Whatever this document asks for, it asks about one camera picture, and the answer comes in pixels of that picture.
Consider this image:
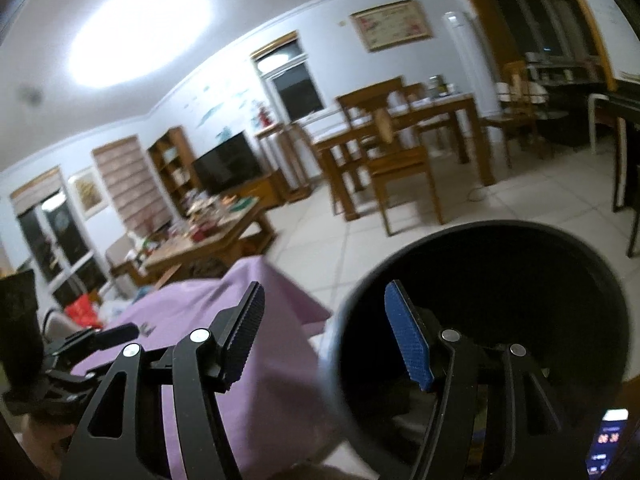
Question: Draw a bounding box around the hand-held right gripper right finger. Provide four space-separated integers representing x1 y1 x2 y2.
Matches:
384 280 591 480

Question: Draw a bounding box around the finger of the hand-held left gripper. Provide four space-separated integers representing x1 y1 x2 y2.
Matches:
85 359 122 386
100 324 141 350

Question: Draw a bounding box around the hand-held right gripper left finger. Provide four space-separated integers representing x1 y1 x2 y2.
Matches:
59 281 266 480

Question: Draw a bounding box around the black round trash bin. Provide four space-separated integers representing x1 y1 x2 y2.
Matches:
317 220 630 480

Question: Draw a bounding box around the person's left forearm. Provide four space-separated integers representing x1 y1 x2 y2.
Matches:
22 407 78 443

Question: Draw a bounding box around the red bag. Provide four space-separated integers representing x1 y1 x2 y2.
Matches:
65 294 101 328

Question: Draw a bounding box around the purple cloth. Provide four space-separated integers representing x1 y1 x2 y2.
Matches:
70 255 351 480

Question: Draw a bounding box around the beige sofa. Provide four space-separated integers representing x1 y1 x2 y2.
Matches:
106 232 146 301

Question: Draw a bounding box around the cluttered wooden coffee table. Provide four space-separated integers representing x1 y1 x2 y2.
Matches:
111 196 277 286

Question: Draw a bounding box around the wooden television cabinet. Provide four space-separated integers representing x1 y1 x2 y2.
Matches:
220 172 283 211

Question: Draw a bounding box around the striped window blind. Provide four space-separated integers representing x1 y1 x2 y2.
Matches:
92 135 171 241

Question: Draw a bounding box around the black television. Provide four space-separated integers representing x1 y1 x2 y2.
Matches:
192 130 263 195

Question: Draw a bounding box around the wooden dining chair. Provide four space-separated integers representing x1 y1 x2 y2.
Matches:
400 82 451 151
336 76 445 237

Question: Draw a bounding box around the wooden bookshelf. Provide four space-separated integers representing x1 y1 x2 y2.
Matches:
147 126 201 201

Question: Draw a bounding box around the tall wooden side stand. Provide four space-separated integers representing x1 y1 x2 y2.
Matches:
256 122 313 204

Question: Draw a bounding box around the smartphone with lit screen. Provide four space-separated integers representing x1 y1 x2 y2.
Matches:
585 407 630 476

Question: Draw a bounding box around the wooden dining table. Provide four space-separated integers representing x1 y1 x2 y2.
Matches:
312 92 496 211

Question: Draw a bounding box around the wooden chair with cushion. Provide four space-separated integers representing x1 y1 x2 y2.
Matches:
482 60 543 168

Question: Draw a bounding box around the wooden framed interior window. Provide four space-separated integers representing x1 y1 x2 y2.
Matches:
250 31 326 126

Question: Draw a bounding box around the dark low cabinet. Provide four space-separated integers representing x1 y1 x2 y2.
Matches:
525 65 601 146

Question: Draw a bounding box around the white standing air conditioner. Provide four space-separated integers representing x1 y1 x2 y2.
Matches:
442 10 496 111

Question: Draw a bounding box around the round ceiling light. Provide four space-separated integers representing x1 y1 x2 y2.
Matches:
70 0 213 88

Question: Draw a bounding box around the balcony window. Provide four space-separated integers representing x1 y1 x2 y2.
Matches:
485 0 601 56

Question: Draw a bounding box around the small framed wall painting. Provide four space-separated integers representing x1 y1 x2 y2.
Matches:
68 166 108 220

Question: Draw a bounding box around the wooden framed wall picture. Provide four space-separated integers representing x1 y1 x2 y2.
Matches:
350 0 434 53

